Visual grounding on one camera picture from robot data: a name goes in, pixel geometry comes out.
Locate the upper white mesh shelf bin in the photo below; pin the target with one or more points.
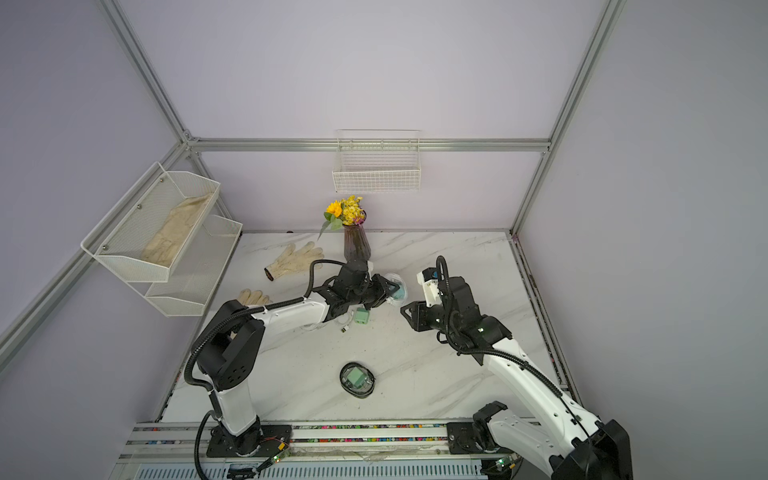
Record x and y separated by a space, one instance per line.
119 239

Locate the dark glass flower vase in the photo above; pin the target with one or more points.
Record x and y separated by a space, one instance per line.
356 245

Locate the green charger plug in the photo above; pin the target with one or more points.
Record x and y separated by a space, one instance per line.
356 377
361 315

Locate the yellow flower bouquet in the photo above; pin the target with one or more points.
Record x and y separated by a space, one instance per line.
343 213

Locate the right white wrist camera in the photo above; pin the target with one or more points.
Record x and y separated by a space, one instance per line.
428 279

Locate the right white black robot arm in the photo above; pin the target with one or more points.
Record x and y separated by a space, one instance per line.
566 441

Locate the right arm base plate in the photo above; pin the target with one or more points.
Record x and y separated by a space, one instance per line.
470 438

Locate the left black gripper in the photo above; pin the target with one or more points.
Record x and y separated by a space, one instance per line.
383 291

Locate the white wire wall basket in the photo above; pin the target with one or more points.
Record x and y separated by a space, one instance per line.
377 161

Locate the white knit glove on table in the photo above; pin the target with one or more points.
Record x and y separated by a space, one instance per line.
294 260

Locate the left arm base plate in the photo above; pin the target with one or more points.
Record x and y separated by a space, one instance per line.
259 442

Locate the white mesh shelf bin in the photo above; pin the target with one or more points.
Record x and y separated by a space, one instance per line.
119 239
191 286

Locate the teal charger plug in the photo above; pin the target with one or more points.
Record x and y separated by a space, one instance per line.
396 292

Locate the aluminium front rail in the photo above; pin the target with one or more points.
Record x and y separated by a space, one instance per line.
386 449

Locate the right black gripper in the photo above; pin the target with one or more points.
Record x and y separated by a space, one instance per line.
421 321

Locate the lower white mesh shelf bin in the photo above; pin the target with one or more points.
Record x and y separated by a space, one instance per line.
191 286

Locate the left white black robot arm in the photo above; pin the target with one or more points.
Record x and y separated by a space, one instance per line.
223 356

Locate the beige leather glove on table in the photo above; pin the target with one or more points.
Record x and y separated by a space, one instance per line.
249 297

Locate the beige glove in bin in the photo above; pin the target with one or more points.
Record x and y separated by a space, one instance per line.
163 248

